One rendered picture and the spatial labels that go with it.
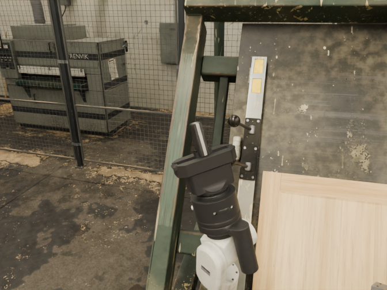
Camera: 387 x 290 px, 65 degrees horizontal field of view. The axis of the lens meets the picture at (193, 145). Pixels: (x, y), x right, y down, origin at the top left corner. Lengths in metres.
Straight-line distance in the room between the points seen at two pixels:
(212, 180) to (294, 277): 0.55
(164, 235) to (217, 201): 0.48
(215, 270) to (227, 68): 0.77
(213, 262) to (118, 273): 2.02
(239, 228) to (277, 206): 0.44
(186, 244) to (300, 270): 0.37
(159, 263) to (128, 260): 1.64
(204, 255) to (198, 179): 0.15
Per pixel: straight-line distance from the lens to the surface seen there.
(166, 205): 1.01
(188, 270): 1.45
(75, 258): 2.81
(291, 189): 1.01
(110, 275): 2.59
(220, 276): 0.63
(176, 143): 1.03
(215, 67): 1.18
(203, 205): 0.56
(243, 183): 0.99
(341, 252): 1.04
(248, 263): 0.61
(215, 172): 0.56
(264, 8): 1.14
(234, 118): 0.90
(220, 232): 0.58
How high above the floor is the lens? 1.83
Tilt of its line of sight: 23 degrees down
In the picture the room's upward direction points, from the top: straight up
